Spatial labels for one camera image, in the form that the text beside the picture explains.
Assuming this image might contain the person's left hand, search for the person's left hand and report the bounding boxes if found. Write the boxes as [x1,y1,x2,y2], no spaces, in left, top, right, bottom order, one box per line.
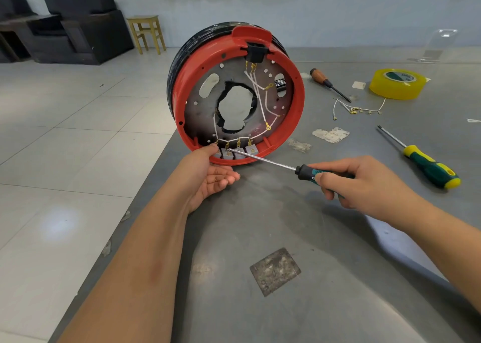
[169,144,242,214]

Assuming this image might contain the person's right hand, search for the person's right hand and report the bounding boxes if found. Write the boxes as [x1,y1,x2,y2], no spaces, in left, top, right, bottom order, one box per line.
[310,156,423,227]

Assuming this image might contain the green yellow handle screwdriver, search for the green yellow handle screwdriver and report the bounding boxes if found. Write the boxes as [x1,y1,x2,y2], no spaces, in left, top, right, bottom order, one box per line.
[376,125,462,190]

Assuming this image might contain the teal handle screwdriver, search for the teal handle screwdriver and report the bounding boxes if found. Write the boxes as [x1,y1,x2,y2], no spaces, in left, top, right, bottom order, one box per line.
[229,148,354,186]

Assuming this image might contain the red round appliance base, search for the red round appliance base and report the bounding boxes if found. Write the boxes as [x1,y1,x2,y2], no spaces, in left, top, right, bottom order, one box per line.
[167,22,306,166]

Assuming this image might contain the person's left forearm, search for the person's left forearm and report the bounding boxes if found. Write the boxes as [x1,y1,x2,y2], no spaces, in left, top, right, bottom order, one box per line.
[60,185,200,343]

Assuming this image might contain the person's right forearm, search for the person's right forearm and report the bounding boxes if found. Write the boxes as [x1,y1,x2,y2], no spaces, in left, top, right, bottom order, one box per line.
[406,196,481,313]

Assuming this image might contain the crumpled white tape piece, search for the crumpled white tape piece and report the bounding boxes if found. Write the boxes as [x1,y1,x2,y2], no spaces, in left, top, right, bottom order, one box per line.
[312,126,350,144]

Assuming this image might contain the yellow tape roll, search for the yellow tape roll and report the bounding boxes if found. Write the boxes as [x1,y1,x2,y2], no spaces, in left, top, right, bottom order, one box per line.
[368,69,429,101]

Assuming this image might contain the small wooden stool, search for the small wooden stool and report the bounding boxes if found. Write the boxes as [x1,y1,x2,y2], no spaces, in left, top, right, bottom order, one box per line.
[126,15,168,55]

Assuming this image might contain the black armchair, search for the black armchair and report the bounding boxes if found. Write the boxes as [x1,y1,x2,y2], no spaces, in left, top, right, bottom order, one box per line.
[19,0,135,65]

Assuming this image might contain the dark coffee table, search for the dark coffee table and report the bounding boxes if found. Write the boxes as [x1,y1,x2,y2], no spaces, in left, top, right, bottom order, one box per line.
[0,15,61,62]

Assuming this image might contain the black sofa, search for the black sofa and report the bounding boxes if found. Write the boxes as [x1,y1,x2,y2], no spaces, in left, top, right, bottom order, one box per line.
[0,0,39,64]

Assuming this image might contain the orange handle screwdriver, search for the orange handle screwdriver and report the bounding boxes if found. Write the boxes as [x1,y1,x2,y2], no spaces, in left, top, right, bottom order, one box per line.
[310,68,352,103]

